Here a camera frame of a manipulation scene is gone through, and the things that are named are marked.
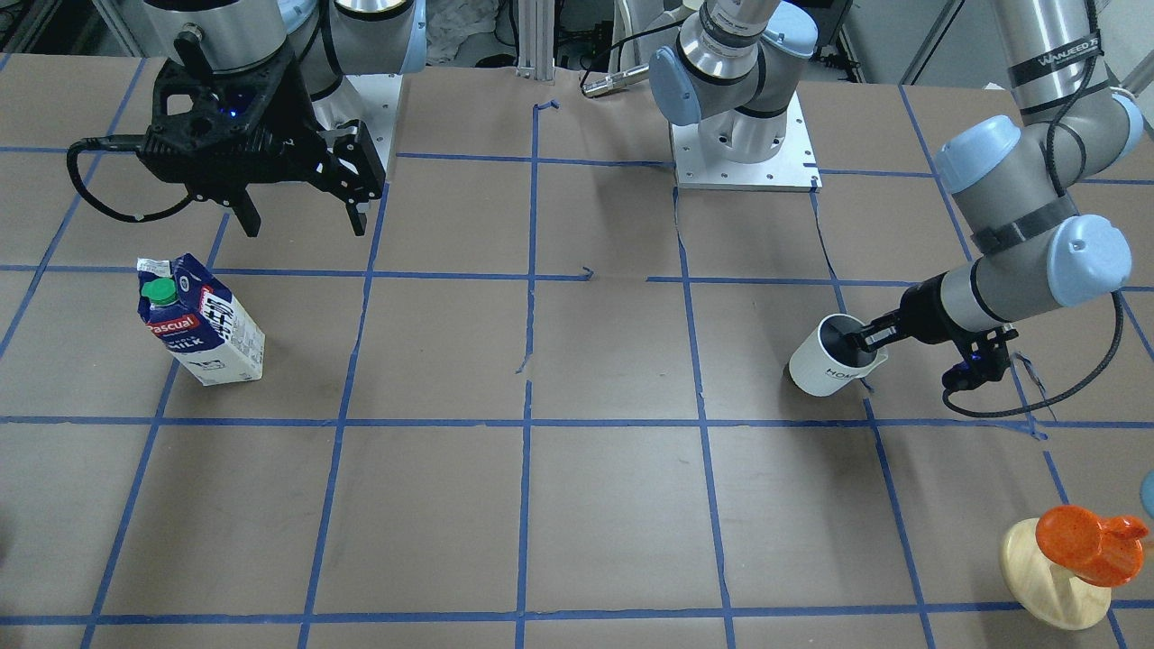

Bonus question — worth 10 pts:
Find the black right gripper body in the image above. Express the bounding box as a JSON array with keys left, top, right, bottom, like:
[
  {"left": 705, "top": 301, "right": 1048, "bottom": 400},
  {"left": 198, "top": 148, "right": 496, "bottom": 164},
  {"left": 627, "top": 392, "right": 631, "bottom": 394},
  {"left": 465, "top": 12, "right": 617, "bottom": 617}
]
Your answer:
[{"left": 136, "top": 42, "right": 385, "bottom": 206}]

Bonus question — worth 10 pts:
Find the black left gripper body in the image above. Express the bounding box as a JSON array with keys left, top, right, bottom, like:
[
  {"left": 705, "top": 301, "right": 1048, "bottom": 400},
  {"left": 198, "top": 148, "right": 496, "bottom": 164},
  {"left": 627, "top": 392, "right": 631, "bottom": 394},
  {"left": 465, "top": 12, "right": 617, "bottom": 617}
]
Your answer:
[{"left": 866, "top": 274, "right": 967, "bottom": 355}]

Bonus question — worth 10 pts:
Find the white grey mug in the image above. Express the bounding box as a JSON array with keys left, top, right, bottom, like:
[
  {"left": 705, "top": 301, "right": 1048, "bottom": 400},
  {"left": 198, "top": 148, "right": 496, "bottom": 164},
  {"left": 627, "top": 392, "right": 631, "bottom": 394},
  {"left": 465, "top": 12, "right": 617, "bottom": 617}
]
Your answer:
[{"left": 788, "top": 314, "right": 889, "bottom": 396}]

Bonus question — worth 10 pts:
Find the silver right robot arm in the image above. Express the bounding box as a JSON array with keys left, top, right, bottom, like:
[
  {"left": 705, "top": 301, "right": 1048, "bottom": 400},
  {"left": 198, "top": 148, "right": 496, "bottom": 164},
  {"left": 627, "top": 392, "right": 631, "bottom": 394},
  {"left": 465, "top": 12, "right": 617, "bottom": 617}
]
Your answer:
[{"left": 135, "top": 1, "right": 427, "bottom": 237}]

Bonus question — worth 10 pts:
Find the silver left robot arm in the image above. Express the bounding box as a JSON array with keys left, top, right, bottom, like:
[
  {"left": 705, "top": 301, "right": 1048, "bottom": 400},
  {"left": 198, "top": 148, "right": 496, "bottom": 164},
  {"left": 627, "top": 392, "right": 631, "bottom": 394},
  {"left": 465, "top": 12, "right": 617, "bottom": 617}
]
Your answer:
[{"left": 845, "top": 1, "right": 1142, "bottom": 361}]

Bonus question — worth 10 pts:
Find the blue milk carton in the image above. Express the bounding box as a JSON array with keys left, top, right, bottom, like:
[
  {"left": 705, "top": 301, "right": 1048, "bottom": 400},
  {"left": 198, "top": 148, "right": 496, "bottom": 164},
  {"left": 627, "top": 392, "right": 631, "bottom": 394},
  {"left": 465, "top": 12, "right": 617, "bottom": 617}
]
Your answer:
[{"left": 136, "top": 253, "right": 265, "bottom": 386}]

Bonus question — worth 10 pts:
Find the orange mug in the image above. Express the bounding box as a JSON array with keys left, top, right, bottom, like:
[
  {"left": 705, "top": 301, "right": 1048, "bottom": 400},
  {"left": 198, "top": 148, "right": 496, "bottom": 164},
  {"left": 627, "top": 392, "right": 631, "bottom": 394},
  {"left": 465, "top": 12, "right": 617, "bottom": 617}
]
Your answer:
[{"left": 1035, "top": 505, "right": 1149, "bottom": 588}]

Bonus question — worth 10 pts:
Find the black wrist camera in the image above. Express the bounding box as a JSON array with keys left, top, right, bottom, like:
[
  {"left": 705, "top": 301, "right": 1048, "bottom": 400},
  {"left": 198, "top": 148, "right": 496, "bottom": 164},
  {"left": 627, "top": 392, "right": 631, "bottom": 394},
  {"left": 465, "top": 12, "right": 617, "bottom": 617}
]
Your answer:
[{"left": 941, "top": 325, "right": 1019, "bottom": 393}]

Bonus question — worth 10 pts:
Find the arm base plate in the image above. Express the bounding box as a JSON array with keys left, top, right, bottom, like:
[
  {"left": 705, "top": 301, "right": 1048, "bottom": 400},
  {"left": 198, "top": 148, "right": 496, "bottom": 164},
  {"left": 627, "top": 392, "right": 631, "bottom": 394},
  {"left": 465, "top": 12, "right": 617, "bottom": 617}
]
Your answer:
[
  {"left": 670, "top": 94, "right": 823, "bottom": 192},
  {"left": 313, "top": 74, "right": 407, "bottom": 179}
]

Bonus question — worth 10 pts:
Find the aluminium frame post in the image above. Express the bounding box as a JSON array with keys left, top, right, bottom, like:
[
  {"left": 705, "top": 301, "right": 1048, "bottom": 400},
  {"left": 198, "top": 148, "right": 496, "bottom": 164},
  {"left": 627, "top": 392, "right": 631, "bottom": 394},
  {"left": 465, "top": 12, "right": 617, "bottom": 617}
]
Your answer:
[{"left": 516, "top": 0, "right": 556, "bottom": 85}]

